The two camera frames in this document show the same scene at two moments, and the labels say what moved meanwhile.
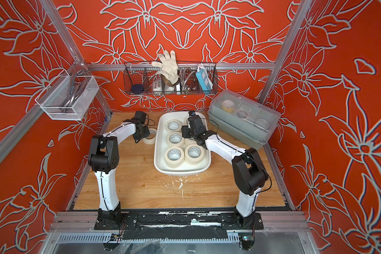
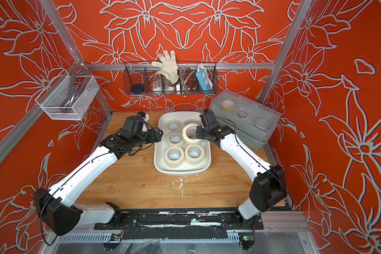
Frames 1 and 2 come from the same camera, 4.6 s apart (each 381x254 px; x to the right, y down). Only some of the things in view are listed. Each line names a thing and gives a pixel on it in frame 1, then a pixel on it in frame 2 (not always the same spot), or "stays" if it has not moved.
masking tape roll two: [173, 125] stays
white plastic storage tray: [175, 154] stays
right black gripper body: [188, 133] → [202, 133]
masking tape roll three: [175, 139] stays
